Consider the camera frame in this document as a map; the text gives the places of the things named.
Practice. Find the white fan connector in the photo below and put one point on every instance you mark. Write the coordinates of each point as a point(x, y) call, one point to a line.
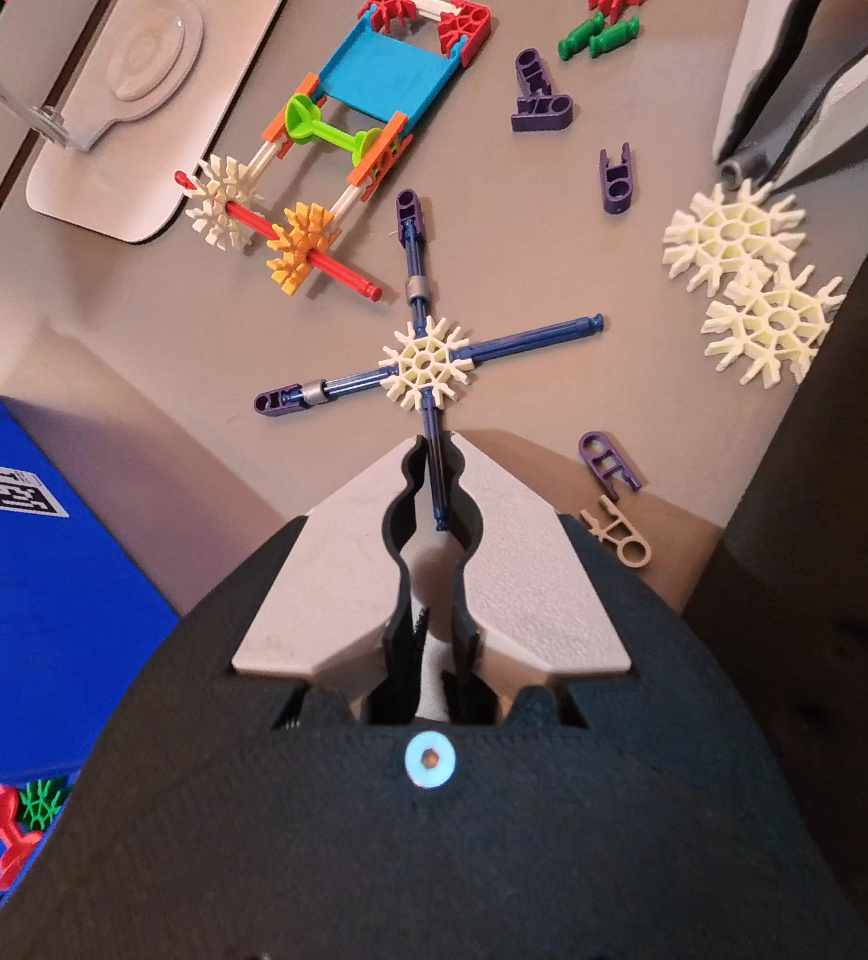
point(625, 544)

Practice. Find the red fan connector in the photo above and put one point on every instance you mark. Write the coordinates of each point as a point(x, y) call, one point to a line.
point(610, 6)

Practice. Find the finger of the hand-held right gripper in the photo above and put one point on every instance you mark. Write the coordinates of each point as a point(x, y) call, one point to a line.
point(749, 75)
point(854, 112)

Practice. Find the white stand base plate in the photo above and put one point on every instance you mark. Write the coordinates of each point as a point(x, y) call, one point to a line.
point(141, 172)

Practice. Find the blue plastic bin with tag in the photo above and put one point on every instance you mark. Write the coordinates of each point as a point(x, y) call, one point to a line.
point(44, 637)

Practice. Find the colourful toy car frame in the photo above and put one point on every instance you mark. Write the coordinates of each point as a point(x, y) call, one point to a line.
point(389, 75)

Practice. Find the small white snowflake connector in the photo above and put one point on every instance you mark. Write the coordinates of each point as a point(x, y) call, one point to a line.
point(425, 362)

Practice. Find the blue plastic rod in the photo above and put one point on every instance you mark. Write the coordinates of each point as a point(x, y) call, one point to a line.
point(417, 255)
point(539, 335)
point(435, 465)
point(351, 384)

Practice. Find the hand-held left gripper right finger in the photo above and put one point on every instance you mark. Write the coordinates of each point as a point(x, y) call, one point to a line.
point(546, 600)

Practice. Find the large white snowflake connector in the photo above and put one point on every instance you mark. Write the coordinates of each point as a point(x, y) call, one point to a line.
point(734, 236)
point(775, 322)

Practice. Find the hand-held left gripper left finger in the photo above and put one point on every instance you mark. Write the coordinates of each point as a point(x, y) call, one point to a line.
point(314, 600)

